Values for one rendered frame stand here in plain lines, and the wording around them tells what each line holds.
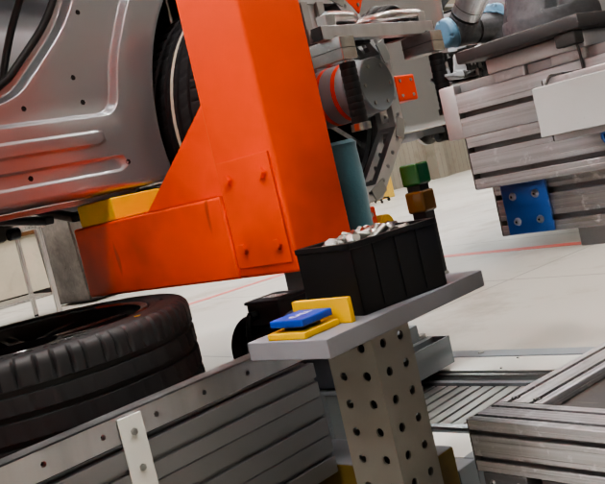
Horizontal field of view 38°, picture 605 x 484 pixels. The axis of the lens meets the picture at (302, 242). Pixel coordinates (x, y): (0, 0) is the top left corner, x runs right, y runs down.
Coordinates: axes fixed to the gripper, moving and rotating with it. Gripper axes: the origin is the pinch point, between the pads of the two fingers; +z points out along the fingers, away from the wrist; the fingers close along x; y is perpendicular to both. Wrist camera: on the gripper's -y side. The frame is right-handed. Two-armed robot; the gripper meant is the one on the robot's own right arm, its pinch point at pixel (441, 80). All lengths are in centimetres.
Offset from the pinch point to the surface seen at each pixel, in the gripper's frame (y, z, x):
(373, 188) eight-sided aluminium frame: -21.9, 9.3, -20.2
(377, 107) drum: -3.3, 18.9, -6.0
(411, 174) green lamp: -19, 53, 24
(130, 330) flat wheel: -34, 96, -9
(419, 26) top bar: 13.6, 2.1, -1.5
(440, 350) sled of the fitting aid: -69, -6, -22
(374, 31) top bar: 13.1, 20.2, -1.5
